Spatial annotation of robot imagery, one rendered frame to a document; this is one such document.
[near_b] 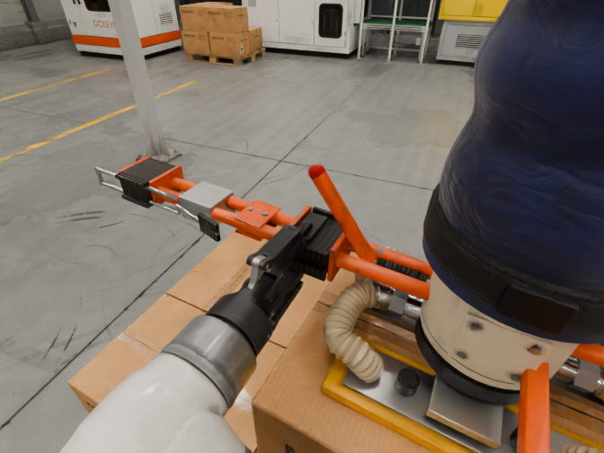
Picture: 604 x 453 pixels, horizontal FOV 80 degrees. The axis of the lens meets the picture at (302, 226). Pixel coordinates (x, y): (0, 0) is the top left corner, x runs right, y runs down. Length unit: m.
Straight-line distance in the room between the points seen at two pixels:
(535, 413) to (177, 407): 0.32
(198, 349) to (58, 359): 1.83
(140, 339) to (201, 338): 0.97
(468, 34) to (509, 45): 7.36
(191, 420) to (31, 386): 1.82
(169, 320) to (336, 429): 0.93
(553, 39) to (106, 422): 0.42
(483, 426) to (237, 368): 0.29
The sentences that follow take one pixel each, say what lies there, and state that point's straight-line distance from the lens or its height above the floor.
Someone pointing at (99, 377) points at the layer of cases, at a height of 0.54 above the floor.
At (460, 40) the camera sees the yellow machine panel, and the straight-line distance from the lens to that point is 7.70.
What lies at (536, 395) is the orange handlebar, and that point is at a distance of 0.44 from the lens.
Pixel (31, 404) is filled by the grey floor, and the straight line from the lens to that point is 2.09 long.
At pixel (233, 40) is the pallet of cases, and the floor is 0.41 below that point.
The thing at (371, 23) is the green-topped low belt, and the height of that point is 0.60.
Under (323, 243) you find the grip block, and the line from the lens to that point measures 0.51.
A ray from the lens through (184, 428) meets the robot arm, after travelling 0.35.
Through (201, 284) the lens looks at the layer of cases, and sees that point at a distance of 1.44.
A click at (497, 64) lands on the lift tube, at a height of 1.48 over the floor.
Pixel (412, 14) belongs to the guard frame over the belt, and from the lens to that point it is 8.23.
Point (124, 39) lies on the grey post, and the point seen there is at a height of 1.04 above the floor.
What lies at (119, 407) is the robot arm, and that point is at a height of 1.25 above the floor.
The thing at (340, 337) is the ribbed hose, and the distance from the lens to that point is 0.49.
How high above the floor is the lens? 1.54
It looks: 37 degrees down
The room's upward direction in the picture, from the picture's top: straight up
